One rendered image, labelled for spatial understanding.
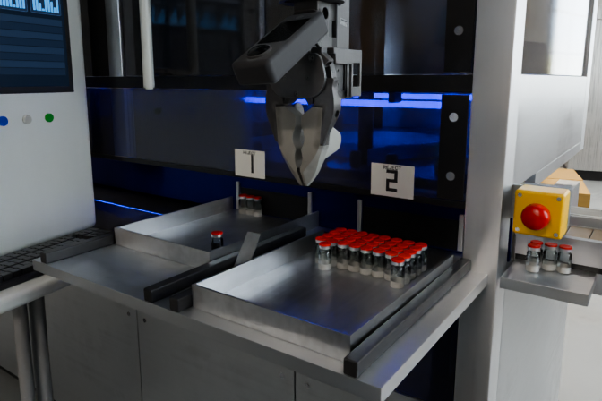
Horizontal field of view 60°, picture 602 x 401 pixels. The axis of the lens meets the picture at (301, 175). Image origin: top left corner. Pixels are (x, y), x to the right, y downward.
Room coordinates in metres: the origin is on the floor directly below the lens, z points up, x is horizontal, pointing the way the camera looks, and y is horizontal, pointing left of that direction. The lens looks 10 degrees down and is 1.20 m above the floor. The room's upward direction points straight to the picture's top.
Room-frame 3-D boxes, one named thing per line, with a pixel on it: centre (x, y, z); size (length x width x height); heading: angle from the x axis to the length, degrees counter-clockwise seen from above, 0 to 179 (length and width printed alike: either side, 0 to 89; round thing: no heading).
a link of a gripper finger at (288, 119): (0.60, 0.00, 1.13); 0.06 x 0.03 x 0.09; 145
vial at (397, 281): (0.77, -0.15, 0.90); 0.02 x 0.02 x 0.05
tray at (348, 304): (0.76, -0.05, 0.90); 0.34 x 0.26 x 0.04; 145
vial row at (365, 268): (0.83, -0.10, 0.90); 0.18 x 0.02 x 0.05; 55
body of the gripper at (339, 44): (0.59, -0.02, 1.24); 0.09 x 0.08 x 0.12; 145
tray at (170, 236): (1.05, 0.16, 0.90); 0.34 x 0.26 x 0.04; 145
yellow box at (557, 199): (0.81, -0.39, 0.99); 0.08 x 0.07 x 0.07; 145
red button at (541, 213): (0.77, -0.36, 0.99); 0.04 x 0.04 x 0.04; 55
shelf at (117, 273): (0.90, 0.06, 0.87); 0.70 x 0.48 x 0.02; 55
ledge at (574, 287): (0.83, -0.42, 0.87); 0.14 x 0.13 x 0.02; 145
